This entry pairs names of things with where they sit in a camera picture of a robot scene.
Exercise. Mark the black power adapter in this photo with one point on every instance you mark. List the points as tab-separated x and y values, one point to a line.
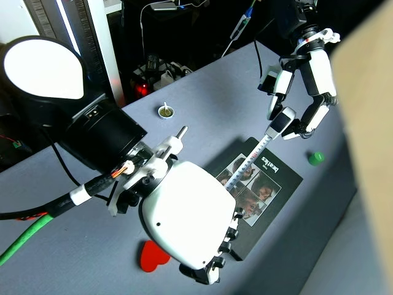
152	63

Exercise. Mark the white ruler strip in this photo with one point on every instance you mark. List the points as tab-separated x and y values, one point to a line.
281	121

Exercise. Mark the small white spoon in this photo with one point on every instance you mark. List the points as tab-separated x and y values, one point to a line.
165	107

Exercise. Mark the white post with black strips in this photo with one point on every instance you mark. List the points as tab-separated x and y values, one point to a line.
104	37

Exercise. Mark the flat grey device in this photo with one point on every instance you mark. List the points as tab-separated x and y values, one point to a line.
164	6

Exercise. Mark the white power strip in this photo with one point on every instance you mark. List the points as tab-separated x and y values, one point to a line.
173	73

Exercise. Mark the small white cup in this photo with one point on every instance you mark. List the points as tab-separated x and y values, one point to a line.
161	114

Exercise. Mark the green cylinder block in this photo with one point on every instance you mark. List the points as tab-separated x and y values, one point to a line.
316	159

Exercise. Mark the red heart block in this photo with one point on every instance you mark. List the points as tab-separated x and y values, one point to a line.
149	259

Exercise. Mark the black Beatles album box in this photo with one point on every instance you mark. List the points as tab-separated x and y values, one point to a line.
276	190

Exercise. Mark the beige wooden board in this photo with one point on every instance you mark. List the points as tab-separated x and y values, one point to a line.
368	123

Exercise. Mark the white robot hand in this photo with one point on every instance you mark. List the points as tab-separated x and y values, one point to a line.
187	209
320	77

